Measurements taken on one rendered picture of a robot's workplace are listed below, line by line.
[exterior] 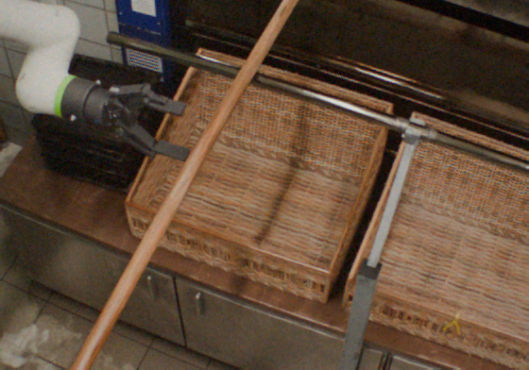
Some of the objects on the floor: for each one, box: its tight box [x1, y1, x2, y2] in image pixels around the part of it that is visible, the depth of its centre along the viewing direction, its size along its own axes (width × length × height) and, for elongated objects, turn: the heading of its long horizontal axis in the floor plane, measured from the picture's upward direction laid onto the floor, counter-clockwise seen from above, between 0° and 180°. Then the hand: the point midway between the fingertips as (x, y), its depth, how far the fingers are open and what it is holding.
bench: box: [0, 106, 529, 370], centre depth 247 cm, size 56×242×58 cm, turn 67°
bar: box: [106, 31, 529, 370], centre depth 215 cm, size 31×127×118 cm, turn 67°
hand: (180, 132), depth 171 cm, fingers open, 13 cm apart
